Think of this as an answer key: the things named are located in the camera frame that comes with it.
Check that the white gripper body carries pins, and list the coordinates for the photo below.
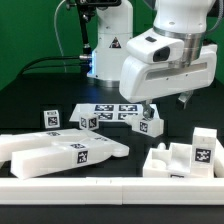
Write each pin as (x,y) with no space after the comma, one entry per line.
(159,66)

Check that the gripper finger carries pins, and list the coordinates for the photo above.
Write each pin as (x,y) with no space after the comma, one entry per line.
(148,111)
(183,99)

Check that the white chair seat part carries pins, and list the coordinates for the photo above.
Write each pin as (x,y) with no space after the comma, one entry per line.
(174,162)

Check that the small white tagged nut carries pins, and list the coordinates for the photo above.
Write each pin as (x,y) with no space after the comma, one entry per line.
(51,119)

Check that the white marker sheet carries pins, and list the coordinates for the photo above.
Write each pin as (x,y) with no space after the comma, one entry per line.
(106,112)

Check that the small white tagged cube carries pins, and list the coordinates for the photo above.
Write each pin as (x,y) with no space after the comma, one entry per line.
(88,121)

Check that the white right fence bar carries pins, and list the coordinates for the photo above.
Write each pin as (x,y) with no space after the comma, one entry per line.
(219,160)

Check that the white fence bar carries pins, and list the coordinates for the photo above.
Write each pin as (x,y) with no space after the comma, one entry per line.
(111,191)
(219,160)

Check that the white front fence bar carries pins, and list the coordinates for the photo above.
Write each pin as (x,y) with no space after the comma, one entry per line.
(111,191)

